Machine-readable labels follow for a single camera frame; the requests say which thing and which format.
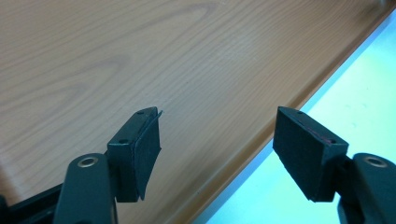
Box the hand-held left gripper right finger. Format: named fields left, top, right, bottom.
left=272, top=105, right=349, bottom=203

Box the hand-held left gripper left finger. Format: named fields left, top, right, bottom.
left=106, top=106, right=163, bottom=203

